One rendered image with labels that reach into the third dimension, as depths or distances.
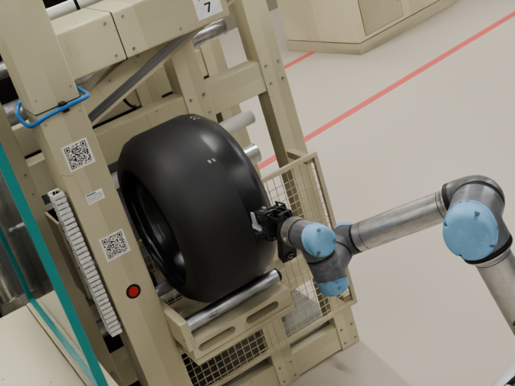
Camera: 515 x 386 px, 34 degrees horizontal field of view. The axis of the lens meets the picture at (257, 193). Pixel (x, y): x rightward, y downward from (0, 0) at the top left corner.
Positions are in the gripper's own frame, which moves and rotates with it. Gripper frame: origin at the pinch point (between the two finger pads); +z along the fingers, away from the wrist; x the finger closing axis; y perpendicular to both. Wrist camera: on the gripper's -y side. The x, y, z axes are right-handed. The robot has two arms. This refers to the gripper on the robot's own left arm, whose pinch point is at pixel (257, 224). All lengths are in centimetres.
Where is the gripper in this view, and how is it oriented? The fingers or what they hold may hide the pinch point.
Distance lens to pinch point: 227.7
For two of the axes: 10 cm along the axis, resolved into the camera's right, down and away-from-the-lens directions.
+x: -8.3, 4.1, -3.7
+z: -4.6, -1.3, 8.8
